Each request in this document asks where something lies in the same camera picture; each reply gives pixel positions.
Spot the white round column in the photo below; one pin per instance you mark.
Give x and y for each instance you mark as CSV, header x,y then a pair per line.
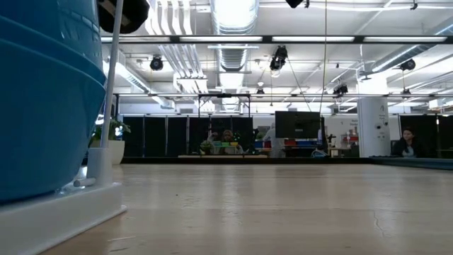
x,y
373,127

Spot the black television screen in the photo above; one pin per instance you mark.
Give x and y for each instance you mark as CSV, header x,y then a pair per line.
x,y
299,124

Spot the black hanging camera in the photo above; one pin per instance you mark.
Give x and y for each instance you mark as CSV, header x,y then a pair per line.
x,y
156,63
407,64
279,58

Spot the small yellow container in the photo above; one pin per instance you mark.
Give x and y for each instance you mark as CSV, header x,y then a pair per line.
x,y
234,144

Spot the black aluminium frame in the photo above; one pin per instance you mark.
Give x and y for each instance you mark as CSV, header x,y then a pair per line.
x,y
283,160

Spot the silver ceiling duct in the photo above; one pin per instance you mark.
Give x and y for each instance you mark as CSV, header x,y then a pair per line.
x,y
233,35

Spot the green plant in white pot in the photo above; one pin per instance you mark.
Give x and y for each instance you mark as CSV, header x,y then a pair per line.
x,y
117,152

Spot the small potted plant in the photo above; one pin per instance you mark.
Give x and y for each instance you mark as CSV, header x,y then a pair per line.
x,y
206,146

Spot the black metal frame stand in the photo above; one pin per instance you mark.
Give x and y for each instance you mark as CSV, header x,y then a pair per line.
x,y
199,106

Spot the small green container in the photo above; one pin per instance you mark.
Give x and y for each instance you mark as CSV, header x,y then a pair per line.
x,y
225,144

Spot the person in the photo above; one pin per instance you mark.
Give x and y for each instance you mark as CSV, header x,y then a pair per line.
x,y
270,141
407,141
227,136

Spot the black partition panels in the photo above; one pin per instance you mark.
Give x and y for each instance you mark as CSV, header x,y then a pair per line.
x,y
155,136

